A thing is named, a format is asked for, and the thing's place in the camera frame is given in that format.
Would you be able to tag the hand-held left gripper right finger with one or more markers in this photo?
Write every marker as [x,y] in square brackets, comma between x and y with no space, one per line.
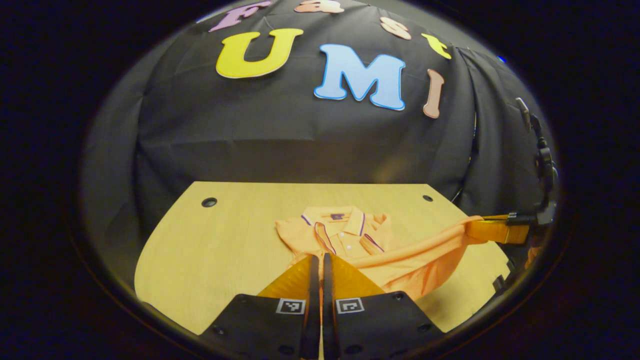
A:
[329,320]

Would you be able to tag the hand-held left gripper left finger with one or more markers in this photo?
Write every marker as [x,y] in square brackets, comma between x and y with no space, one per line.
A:
[312,320]

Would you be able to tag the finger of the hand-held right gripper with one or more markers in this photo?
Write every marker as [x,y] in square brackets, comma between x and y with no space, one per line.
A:
[500,232]
[520,218]

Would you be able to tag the orange T-shirt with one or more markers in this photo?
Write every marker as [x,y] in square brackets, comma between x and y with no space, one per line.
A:
[415,265]

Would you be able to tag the black backdrop cloth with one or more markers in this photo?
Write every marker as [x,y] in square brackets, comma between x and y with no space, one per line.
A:
[280,135]

